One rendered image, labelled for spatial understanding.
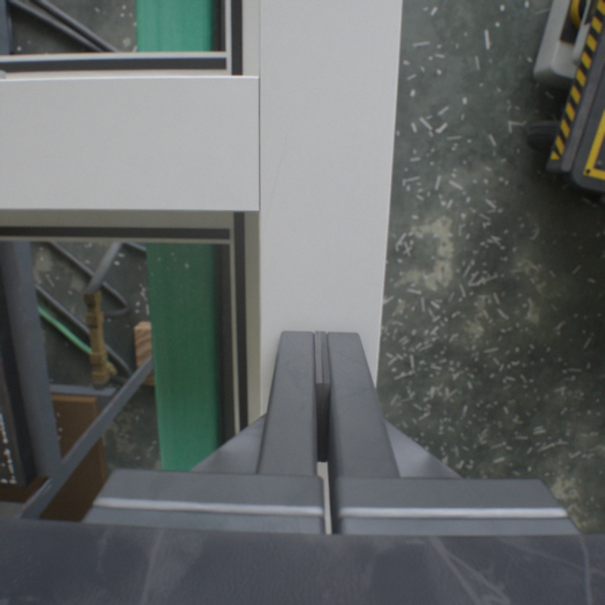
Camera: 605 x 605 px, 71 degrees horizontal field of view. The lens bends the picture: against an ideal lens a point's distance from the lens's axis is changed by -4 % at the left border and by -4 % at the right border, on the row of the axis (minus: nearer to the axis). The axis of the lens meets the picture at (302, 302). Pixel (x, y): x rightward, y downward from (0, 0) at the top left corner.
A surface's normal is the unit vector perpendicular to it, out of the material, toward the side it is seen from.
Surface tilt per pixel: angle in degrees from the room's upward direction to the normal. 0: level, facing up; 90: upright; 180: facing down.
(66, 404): 0
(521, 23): 0
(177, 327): 0
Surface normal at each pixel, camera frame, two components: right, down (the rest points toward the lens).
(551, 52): -0.98, -0.19
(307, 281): -0.02, 0.29
